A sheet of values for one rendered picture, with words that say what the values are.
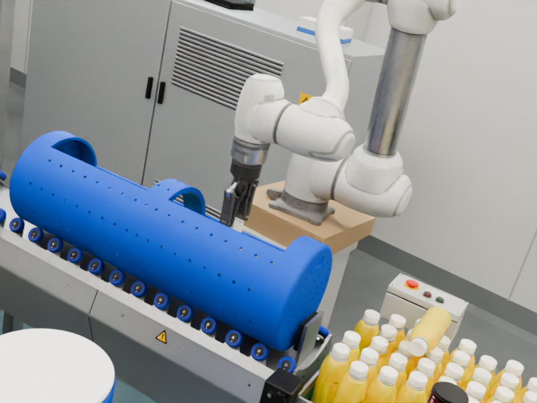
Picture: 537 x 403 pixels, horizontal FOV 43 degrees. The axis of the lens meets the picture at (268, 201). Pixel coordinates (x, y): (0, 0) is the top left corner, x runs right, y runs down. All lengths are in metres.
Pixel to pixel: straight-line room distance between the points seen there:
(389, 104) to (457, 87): 2.29
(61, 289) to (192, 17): 1.95
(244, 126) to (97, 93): 2.57
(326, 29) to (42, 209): 0.89
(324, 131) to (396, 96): 0.49
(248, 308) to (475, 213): 2.86
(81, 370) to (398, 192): 1.07
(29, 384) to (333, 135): 0.79
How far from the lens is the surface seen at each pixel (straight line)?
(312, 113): 1.54
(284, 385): 1.55
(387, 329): 1.71
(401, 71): 1.94
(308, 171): 2.12
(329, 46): 1.72
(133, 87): 3.89
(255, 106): 1.57
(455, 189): 4.33
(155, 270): 1.74
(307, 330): 1.68
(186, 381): 1.84
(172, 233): 1.69
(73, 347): 1.49
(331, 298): 2.40
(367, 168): 2.03
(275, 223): 2.14
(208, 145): 3.58
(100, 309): 1.92
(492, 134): 4.21
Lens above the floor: 1.92
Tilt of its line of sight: 22 degrees down
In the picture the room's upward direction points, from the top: 13 degrees clockwise
